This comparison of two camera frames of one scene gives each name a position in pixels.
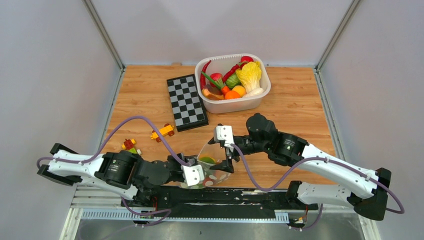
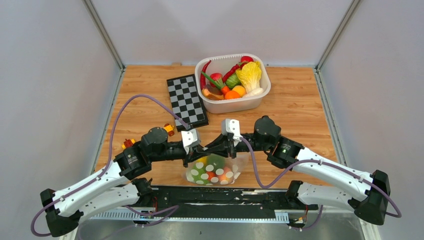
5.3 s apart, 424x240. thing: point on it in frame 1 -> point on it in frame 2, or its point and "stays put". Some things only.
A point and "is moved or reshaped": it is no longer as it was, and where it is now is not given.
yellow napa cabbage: (250, 75) stays put
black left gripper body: (176, 170) -> (173, 152)
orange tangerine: (231, 94) stays put
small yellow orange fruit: (240, 90) stays put
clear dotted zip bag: (209, 156) is moved or reshaped
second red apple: (215, 76) stays put
